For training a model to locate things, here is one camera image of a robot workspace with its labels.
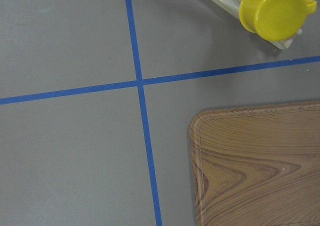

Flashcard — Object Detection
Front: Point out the wooden cutting board tray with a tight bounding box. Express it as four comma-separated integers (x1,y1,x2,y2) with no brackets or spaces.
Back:
189,100,320,226

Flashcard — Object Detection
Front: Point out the yellow plastic cup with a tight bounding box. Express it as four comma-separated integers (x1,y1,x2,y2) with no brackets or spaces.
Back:
238,0,318,42

